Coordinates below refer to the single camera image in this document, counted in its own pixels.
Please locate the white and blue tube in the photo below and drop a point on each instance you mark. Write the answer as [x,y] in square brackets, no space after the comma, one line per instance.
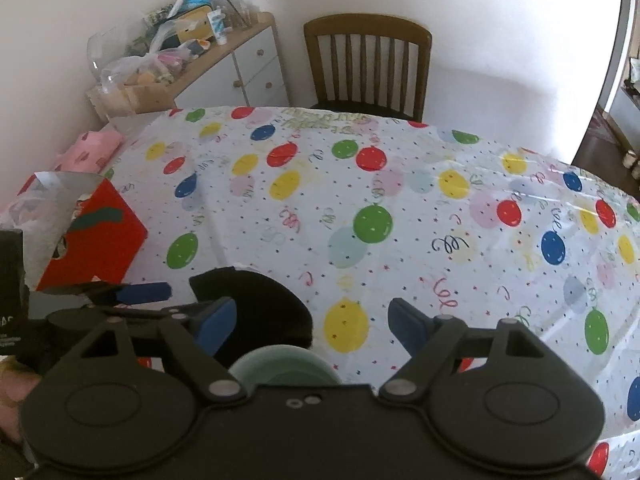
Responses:
[219,25]

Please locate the clear bag of plush toys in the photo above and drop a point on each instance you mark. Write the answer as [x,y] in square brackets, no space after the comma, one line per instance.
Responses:
[145,67]

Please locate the person's left hand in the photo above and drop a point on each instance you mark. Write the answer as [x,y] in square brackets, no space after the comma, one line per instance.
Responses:
[15,397]

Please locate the balloon print tablecloth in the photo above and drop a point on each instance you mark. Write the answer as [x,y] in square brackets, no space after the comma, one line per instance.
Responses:
[425,210]

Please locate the wooden chair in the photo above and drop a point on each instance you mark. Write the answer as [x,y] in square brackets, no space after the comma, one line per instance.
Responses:
[367,67]

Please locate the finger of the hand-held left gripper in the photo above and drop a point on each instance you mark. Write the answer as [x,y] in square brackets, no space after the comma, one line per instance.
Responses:
[165,313]
[145,292]

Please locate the white cabinet with wooden top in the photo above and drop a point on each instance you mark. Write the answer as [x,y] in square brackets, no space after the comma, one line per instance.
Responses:
[245,75]

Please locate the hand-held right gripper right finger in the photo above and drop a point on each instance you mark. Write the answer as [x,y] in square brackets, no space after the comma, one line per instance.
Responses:
[407,322]

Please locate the red cardboard box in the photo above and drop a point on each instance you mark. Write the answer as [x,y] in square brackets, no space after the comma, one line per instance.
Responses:
[107,240]

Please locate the mint green cup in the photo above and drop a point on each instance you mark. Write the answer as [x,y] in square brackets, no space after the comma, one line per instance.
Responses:
[280,367]

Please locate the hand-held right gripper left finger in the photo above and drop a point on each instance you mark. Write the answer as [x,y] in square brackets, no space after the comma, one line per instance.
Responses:
[215,322]

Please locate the black cloth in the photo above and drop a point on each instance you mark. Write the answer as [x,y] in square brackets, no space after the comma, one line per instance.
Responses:
[265,305]

